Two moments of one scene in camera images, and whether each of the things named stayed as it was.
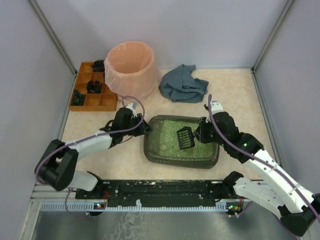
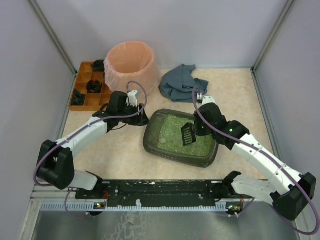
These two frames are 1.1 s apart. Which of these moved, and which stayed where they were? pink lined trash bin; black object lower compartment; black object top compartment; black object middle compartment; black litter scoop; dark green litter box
Moved: dark green litter box; black litter scoop
Stayed: black object middle compartment; black object lower compartment; black object top compartment; pink lined trash bin
